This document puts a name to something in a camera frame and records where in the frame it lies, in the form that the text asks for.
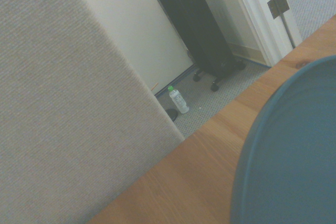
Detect teal round plate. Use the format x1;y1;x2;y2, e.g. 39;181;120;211
230;55;336;224

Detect black oil radiator heater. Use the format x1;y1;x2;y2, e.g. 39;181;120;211
154;0;247;92

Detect white door frame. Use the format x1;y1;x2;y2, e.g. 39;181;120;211
227;0;283;68

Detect black round panel foot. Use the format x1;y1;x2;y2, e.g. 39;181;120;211
165;108;180;122

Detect clear bottle green cap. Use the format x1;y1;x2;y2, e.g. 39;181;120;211
167;85;191;115

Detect open white door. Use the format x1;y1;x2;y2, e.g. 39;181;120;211
264;0;303;50

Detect beige fabric partition panel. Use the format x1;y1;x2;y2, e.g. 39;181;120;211
0;0;186;224

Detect brass door hinge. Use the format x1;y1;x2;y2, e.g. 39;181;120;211
267;0;290;20

